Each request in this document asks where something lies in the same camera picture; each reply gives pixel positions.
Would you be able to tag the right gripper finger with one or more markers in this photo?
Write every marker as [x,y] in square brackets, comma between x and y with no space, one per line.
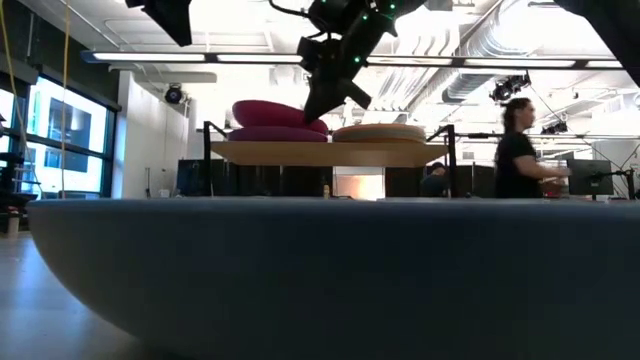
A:
[317,107]
[336,102]

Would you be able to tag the magenta plate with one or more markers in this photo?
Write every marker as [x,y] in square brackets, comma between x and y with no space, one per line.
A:
[270,114]

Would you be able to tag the pale pink plate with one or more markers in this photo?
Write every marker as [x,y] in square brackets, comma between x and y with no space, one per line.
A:
[380,126]

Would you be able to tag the purple plate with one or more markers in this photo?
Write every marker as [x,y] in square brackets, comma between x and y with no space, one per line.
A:
[275,134]

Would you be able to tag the salmon plate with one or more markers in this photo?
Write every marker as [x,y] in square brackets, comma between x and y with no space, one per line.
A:
[380,139]

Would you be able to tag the blue plate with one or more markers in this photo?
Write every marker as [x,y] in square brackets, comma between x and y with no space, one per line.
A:
[325,275]

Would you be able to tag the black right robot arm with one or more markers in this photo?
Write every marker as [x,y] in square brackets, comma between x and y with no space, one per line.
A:
[615,30]

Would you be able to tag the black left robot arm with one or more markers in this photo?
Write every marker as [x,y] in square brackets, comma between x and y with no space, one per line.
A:
[165,17]

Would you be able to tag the wooden shelf with black legs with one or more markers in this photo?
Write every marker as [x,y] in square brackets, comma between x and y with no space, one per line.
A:
[325,154]

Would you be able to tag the black cabinet row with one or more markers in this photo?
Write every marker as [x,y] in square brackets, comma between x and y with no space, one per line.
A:
[250,180]

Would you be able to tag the person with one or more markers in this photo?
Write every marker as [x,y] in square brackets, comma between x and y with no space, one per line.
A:
[515,160]
[435,182]

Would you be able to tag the round black ceiling speaker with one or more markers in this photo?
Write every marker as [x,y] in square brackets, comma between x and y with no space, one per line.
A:
[173,94]

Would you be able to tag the long ceiling light bar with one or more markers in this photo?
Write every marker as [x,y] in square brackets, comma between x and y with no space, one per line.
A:
[150,56]

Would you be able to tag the large window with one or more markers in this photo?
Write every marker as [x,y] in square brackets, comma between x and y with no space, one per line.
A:
[70,125]

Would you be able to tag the black background monitor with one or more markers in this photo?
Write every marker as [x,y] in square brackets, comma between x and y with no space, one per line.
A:
[590,177]

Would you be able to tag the dark equipment stand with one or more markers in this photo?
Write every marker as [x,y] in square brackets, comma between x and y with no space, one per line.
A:
[11,180]

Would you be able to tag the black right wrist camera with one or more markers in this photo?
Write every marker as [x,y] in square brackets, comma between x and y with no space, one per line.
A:
[309,54]

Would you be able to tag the silver ceiling duct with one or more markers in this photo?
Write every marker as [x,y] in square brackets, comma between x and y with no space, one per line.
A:
[480,65]

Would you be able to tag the black ceiling camera cluster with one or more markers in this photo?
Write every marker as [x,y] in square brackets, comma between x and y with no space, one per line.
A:
[510,87]
[554,128]

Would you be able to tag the black background station frame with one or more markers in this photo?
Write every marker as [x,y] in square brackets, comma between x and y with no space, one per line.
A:
[590,136]

